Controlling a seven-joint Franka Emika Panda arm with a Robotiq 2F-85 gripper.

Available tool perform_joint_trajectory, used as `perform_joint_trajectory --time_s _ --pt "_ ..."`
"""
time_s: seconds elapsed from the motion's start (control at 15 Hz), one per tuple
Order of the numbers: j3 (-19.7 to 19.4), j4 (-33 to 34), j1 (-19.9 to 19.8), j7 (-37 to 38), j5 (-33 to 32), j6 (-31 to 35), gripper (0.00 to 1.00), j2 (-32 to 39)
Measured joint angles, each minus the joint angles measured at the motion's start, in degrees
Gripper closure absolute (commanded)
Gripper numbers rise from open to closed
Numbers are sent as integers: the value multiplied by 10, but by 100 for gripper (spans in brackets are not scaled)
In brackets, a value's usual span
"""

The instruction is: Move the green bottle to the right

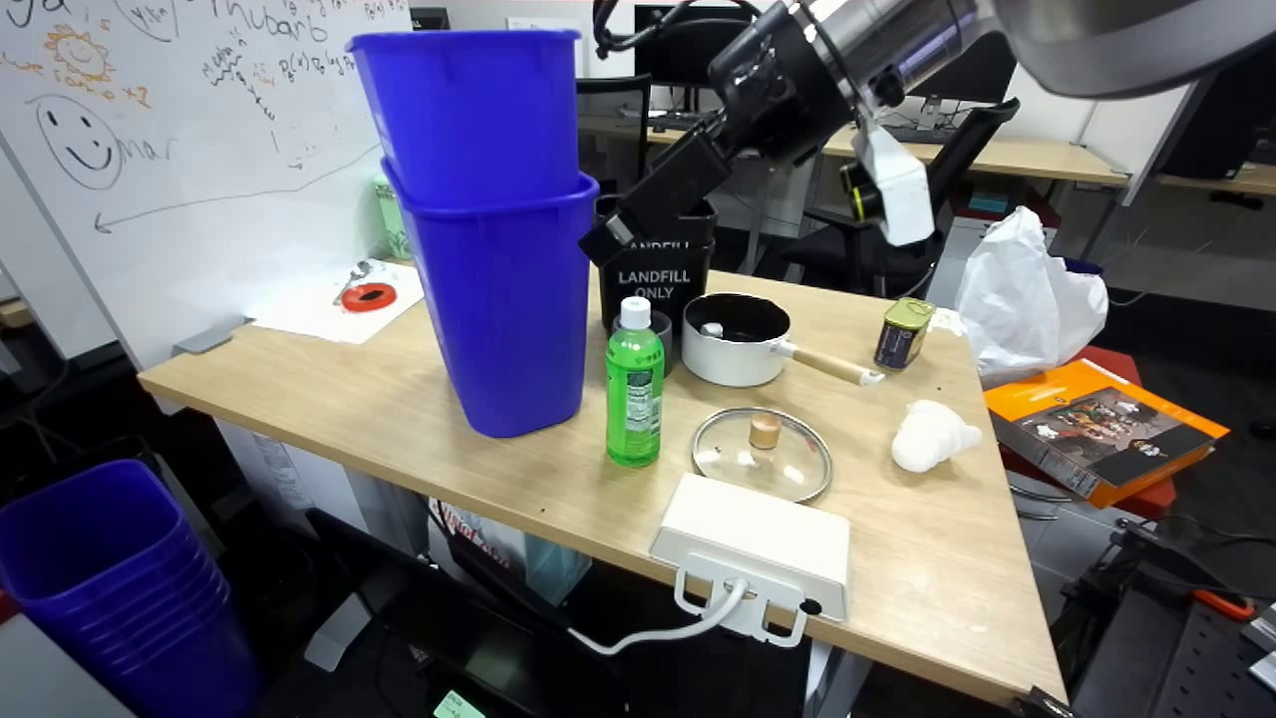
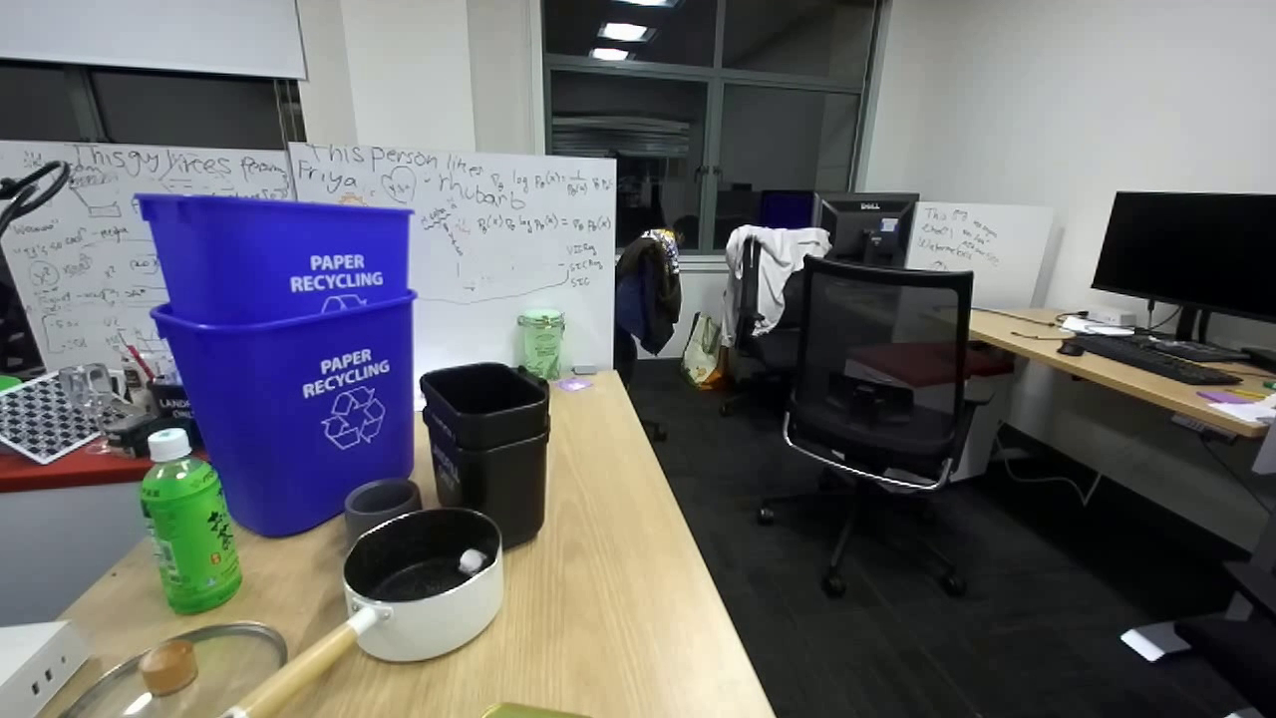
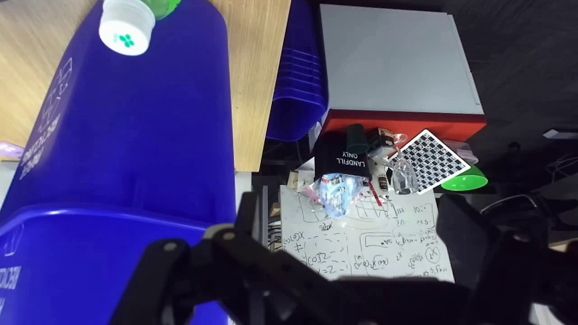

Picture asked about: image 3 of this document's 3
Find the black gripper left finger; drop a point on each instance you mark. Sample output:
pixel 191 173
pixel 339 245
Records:
pixel 247 211

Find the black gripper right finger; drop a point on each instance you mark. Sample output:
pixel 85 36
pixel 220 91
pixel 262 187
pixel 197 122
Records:
pixel 462 232

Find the green tea bottle white cap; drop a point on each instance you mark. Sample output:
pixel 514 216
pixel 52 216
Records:
pixel 126 30

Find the green round lid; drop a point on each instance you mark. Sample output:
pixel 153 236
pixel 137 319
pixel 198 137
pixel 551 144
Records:
pixel 466 182

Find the checkerboard calibration board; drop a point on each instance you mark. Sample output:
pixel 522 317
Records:
pixel 430 162

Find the crumpled clear plastic bag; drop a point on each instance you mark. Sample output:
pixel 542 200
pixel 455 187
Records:
pixel 334 193

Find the large written whiteboard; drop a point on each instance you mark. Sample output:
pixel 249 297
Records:
pixel 372 254

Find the blue paper recycling bin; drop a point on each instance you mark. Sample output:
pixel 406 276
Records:
pixel 144 120
pixel 72 272

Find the grey topped red cabinet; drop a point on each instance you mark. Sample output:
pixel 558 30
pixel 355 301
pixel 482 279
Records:
pixel 390 61

